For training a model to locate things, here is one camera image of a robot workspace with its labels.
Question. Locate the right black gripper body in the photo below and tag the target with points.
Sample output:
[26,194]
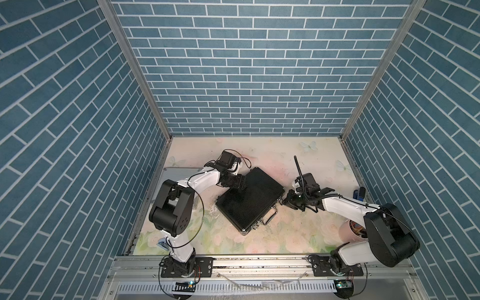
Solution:
[303,197]

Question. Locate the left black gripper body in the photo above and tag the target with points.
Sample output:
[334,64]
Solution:
[233,181]

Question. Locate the black poker set case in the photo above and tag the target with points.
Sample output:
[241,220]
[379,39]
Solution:
[246,208]

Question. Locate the silver aluminium poker case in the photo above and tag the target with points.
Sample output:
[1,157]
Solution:
[178,173]

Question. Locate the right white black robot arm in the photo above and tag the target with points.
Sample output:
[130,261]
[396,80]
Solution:
[389,239]

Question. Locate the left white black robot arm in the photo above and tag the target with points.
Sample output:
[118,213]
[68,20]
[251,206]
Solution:
[172,209]

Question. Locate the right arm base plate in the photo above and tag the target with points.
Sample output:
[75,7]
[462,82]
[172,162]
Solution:
[323,266]

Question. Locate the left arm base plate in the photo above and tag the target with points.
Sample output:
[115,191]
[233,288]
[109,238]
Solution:
[200,266]

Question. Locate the aluminium front rail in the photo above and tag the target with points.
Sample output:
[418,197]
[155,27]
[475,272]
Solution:
[258,266]

